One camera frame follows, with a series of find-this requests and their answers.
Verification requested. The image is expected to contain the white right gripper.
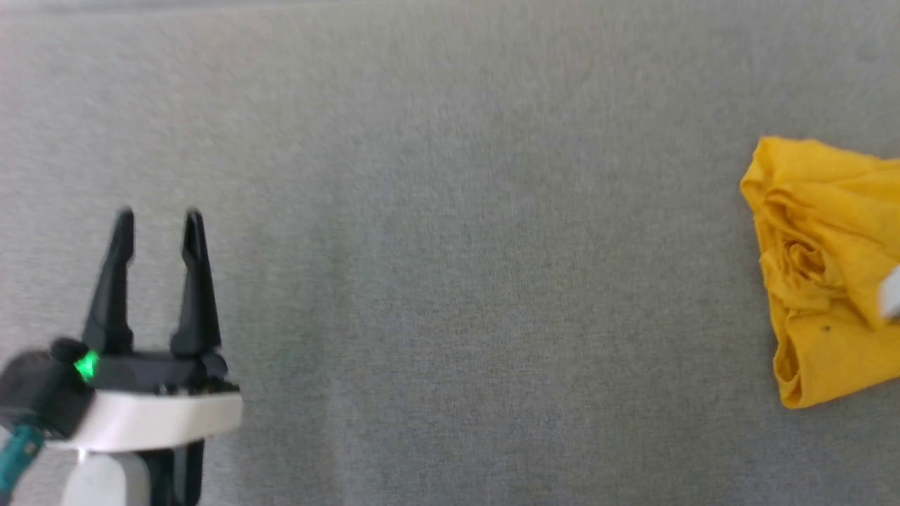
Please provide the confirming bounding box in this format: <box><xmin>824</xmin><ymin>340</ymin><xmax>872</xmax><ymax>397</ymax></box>
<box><xmin>879</xmin><ymin>267</ymin><xmax>900</xmax><ymax>323</ymax></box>

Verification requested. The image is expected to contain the teal left connector cable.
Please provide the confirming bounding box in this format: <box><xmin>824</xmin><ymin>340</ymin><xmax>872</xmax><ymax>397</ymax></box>
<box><xmin>0</xmin><ymin>424</ymin><xmax>44</xmax><ymax>501</ymax></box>

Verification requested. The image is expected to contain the grey-green fabric sofa cushion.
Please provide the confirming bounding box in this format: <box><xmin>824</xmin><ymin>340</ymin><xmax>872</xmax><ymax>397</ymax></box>
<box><xmin>0</xmin><ymin>6</ymin><xmax>900</xmax><ymax>506</ymax></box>

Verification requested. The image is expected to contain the yellow t-shirt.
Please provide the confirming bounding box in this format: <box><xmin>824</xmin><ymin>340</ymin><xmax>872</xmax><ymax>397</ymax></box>
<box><xmin>740</xmin><ymin>136</ymin><xmax>900</xmax><ymax>410</ymax></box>

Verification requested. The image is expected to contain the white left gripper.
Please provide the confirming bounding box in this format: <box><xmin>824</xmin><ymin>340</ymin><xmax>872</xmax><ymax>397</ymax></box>
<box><xmin>46</xmin><ymin>209</ymin><xmax>243</xmax><ymax>454</ymax></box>

